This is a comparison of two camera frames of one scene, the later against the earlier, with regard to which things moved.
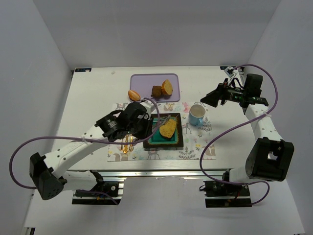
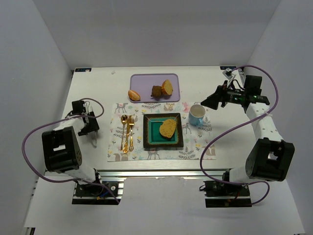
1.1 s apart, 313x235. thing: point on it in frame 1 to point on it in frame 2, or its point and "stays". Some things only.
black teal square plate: [159, 140] stays
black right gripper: [220, 95] stays
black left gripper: [146, 129] to [90, 126]
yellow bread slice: [168, 129] stays
